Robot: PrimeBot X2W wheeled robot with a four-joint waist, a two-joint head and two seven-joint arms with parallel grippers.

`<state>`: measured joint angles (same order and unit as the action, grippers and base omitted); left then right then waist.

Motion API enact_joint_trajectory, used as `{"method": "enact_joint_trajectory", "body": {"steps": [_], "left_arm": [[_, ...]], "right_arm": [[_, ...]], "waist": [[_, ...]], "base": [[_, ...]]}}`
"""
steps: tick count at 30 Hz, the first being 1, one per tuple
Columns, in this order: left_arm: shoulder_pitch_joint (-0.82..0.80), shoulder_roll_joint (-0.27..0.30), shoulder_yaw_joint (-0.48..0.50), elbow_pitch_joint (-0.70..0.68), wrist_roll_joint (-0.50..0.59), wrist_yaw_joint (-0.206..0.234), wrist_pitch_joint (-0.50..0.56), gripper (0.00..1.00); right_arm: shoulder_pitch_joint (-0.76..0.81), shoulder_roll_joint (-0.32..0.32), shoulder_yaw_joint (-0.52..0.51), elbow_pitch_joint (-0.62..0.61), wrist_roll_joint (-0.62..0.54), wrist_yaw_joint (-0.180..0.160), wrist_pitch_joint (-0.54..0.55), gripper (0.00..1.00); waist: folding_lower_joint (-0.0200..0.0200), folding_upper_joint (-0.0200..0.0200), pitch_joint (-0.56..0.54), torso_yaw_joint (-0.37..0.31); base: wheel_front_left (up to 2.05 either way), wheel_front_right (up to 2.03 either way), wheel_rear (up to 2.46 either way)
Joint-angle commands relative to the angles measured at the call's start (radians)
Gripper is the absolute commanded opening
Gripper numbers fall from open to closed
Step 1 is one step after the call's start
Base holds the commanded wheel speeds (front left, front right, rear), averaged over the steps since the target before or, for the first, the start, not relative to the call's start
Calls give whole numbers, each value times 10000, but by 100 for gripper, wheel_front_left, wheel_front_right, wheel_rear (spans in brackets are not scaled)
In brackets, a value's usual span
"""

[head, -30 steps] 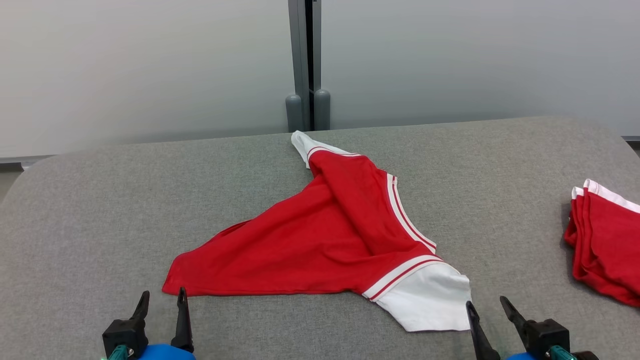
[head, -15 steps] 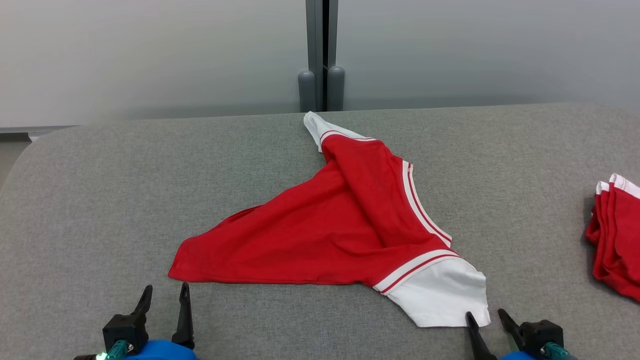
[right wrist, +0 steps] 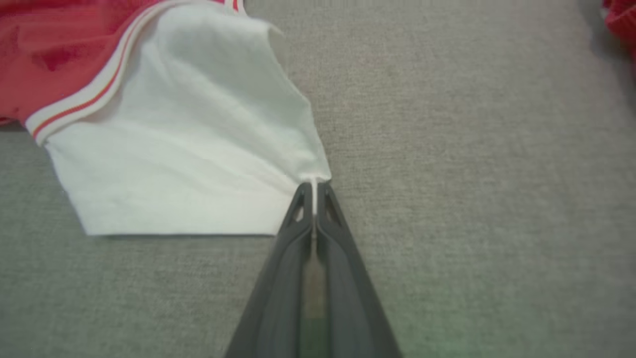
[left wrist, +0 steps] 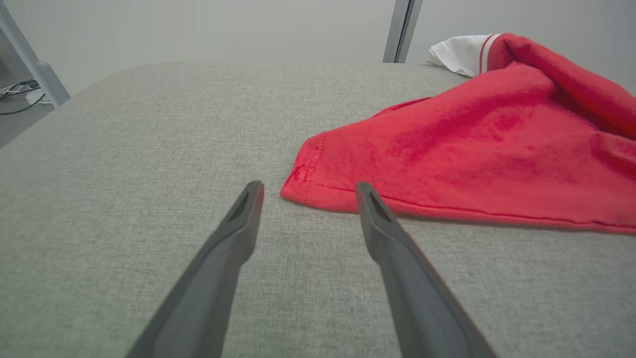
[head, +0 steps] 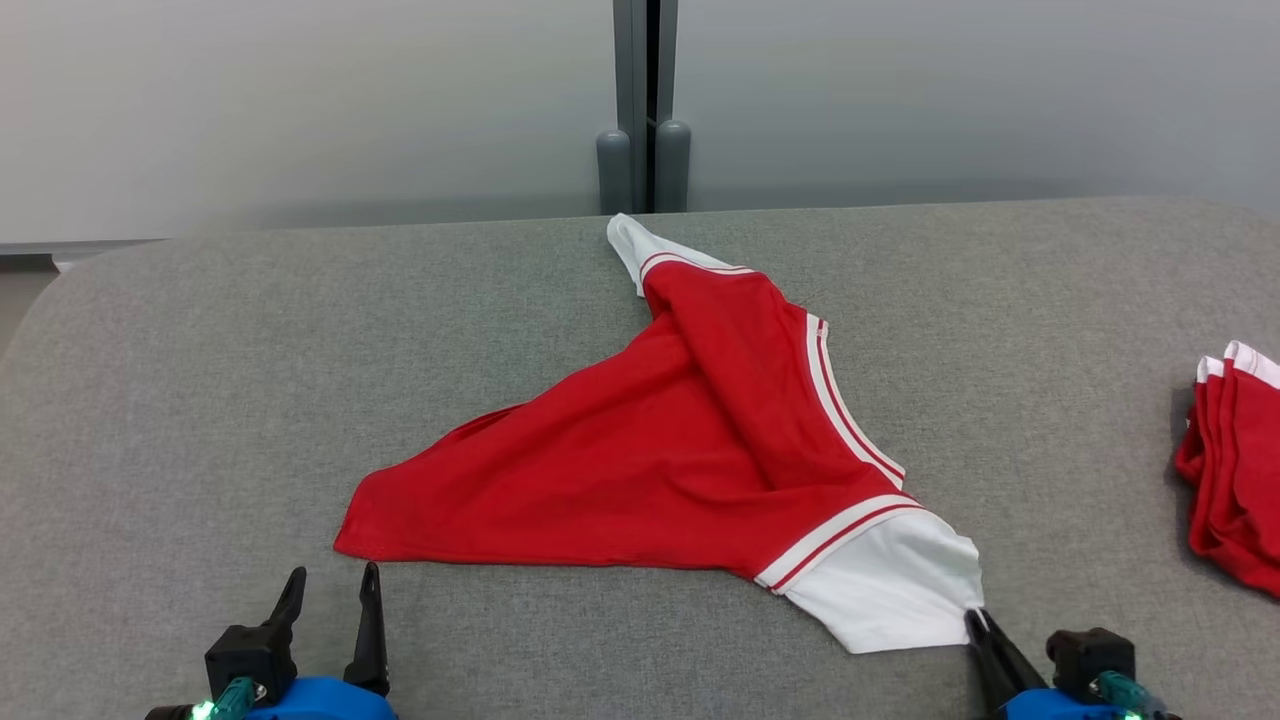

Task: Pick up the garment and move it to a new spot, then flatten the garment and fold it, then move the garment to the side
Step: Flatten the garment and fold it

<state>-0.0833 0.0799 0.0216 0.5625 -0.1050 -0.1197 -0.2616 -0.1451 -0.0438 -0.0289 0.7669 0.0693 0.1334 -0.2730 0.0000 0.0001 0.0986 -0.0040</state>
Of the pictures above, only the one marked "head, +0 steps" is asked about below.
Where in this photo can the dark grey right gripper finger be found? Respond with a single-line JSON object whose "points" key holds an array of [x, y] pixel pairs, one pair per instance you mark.
{"points": [[1015, 670], [985, 665]]}

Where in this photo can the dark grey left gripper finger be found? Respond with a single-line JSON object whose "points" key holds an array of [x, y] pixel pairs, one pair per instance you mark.
{"points": [[290, 605], [371, 640]]}

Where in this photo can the red shorts with white stripes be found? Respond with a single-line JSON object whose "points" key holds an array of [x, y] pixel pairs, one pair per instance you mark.
{"points": [[1235, 470]]}

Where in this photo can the red and white jersey shirt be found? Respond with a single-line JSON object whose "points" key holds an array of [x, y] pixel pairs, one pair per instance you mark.
{"points": [[650, 470]]}

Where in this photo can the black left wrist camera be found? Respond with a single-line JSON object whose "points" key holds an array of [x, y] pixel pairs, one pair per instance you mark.
{"points": [[250, 660]]}

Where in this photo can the grey wall baseboard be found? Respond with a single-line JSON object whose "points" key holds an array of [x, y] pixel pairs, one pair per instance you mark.
{"points": [[80, 247]]}

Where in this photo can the grey cylindrical post foot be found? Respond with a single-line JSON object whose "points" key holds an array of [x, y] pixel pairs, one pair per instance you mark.
{"points": [[673, 170], [614, 175]]}

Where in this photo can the grey partition post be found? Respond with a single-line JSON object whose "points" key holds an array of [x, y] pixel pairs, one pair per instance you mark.
{"points": [[630, 60]]}

